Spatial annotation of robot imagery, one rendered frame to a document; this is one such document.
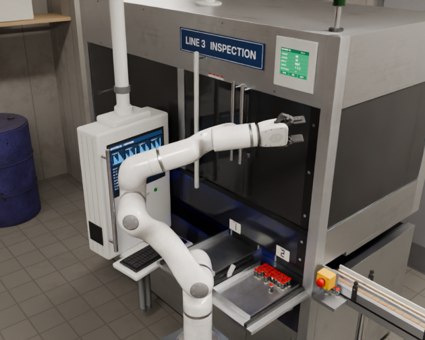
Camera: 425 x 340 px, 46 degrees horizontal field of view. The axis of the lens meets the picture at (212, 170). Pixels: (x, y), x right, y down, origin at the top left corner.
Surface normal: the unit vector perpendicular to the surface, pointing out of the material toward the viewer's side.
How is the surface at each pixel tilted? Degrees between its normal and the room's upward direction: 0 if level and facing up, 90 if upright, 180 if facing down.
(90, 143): 90
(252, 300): 0
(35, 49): 90
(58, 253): 0
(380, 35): 90
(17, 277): 0
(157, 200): 90
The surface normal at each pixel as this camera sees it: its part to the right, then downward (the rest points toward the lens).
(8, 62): 0.64, 0.33
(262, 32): -0.75, 0.27
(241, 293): 0.01, -0.91
